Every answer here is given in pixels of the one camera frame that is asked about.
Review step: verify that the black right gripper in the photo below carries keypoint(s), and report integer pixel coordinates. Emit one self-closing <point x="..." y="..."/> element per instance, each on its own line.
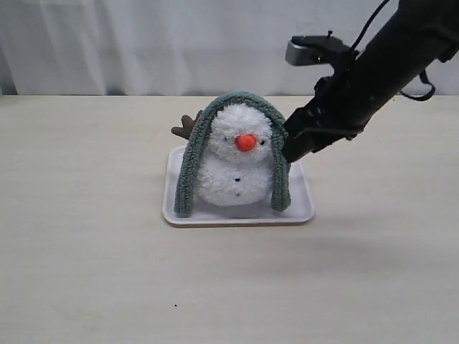
<point x="340" y="109"/>

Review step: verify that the green fleece scarf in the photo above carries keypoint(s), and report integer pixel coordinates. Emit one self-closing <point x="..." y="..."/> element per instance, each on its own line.
<point x="280" y="198"/>

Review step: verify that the white plush snowman toy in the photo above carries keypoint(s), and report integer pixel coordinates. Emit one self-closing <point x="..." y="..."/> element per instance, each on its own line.
<point x="228" y="160"/>

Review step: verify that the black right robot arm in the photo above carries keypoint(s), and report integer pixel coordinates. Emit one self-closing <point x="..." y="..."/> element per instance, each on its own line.
<point x="416" y="35"/>

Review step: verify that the white rectangular tray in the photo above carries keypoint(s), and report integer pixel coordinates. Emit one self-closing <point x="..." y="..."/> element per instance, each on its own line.
<point x="301" y="210"/>

